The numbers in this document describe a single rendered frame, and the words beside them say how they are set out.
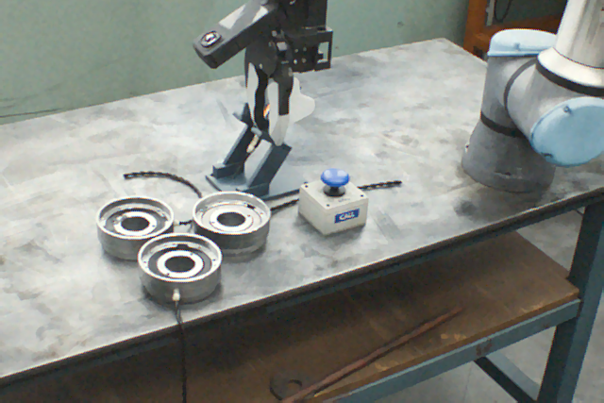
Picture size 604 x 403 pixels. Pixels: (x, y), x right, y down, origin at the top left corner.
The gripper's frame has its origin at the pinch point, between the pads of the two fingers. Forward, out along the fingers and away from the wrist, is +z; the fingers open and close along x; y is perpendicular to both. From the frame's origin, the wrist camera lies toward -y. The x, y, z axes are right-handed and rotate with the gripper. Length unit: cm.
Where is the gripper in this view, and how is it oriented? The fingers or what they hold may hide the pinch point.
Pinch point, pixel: (264, 128)
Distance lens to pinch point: 125.8
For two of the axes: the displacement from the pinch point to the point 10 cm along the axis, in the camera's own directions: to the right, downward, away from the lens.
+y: 8.5, -2.2, 4.7
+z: -0.6, 8.6, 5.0
